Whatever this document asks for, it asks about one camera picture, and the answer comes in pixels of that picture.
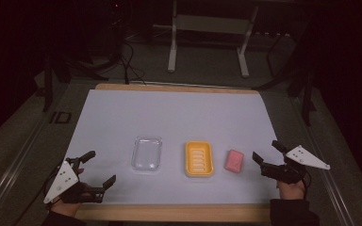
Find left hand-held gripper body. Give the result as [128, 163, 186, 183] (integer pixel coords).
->
[42, 156, 105, 204]

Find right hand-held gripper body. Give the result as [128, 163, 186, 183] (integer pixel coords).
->
[259, 144, 331, 185]

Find pink soap bar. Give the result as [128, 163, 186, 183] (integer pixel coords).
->
[223, 149, 245, 174]

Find clear plastic container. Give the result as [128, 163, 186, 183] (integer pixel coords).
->
[130, 135, 164, 173]

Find yellow soap dish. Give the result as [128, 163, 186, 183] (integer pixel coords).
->
[184, 140, 215, 178]

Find person's left hand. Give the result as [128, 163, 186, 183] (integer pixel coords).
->
[50, 169, 92, 218]

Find person's right hand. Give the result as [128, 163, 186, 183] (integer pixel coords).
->
[275, 180, 305, 202]

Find person's left dark sleeve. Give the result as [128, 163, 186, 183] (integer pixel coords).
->
[41, 210, 87, 226]

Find person's dark sleeve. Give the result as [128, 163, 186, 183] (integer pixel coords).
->
[41, 210, 87, 226]
[269, 198, 321, 226]

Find person's right dark sleeve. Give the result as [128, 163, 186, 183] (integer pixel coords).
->
[269, 198, 321, 226]

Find black tripod stand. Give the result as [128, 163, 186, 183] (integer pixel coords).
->
[35, 46, 109, 113]
[254, 29, 318, 127]

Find white table sheet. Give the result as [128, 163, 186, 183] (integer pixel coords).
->
[63, 89, 285, 205]

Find white metal stand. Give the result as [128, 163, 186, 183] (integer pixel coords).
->
[167, 0, 260, 79]

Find right hand-held gripper cable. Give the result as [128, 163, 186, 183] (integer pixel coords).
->
[301, 170, 313, 200]

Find hand-held gripper cable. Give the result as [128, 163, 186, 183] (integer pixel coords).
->
[301, 170, 313, 200]
[10, 166, 62, 226]

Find metal floor rail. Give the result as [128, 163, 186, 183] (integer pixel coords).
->
[293, 95, 357, 226]
[0, 117, 56, 220]

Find left hand-held gripper cable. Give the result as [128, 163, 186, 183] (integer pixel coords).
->
[10, 166, 62, 226]

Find small black floor frame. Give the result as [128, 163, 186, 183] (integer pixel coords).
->
[49, 110, 73, 124]

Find black floor cables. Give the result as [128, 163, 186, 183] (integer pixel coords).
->
[119, 39, 148, 87]

